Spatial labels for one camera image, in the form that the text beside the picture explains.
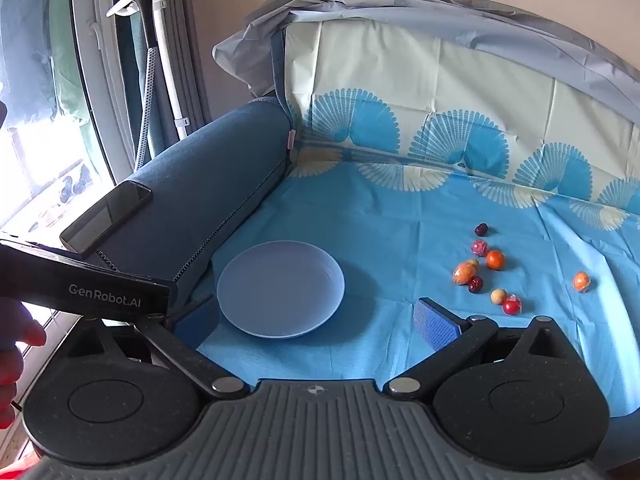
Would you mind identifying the green hanging cloth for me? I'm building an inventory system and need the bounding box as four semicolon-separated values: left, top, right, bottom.
47;0;92;123

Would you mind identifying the teal curtain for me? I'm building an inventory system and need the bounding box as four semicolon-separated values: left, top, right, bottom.
116;7;151;171

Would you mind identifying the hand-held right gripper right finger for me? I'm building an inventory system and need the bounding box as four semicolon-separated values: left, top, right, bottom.
382;297;583;401

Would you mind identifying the black garment steamer head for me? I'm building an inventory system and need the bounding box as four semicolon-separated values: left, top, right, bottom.
114;0;160;48

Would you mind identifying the plastic-wrapped tangerine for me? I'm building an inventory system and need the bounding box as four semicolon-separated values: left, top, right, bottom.
452;261;476;287

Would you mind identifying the white window frame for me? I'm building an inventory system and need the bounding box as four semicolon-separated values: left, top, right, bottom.
70;0;138;186

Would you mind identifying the grey steamer hose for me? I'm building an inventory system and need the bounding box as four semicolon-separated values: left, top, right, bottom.
134;45;162;173

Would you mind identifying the grey curtain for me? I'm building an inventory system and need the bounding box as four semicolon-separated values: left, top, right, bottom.
165;0;212;136

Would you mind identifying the grey cover sheet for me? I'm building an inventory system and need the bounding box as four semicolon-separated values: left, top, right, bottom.
212;0;640;126

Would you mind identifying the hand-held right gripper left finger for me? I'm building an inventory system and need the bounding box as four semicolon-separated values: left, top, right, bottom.
62;294;251;401

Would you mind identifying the black smartphone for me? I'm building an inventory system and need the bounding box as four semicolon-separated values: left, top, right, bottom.
60;181;153;256

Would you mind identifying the person's left hand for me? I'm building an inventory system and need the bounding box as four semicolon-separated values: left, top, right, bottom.
0;296;47;431

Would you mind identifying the light blue plate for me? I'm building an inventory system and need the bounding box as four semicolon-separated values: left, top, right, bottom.
216;241;346;339

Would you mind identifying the blue fan-patterned cloth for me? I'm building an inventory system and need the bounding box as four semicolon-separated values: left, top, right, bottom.
192;22;640;418

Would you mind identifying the white steamer pole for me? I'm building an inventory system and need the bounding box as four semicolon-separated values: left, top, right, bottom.
106;0;205;141

